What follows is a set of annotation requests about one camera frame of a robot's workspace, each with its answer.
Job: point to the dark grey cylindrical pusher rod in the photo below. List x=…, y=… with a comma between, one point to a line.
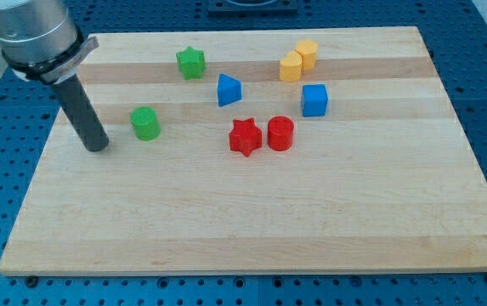
x=81, y=114

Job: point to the green cylinder block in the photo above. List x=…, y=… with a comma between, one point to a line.
x=145, y=123

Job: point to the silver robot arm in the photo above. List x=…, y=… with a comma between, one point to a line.
x=40, y=41

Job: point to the blue triangle block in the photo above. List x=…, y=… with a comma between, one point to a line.
x=229, y=90

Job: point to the green star block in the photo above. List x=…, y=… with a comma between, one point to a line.
x=191, y=63

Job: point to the red star block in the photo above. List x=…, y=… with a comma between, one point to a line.
x=245, y=136

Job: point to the red cylinder block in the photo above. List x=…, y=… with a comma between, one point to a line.
x=280, y=133

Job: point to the yellow heart block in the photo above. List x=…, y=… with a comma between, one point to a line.
x=290, y=69

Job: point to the yellow hexagon block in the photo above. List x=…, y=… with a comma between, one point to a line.
x=308, y=50

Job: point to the blue cube block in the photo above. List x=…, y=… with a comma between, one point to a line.
x=314, y=100

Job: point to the wooden board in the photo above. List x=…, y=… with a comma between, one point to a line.
x=384, y=183

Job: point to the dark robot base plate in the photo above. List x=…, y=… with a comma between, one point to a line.
x=218, y=7

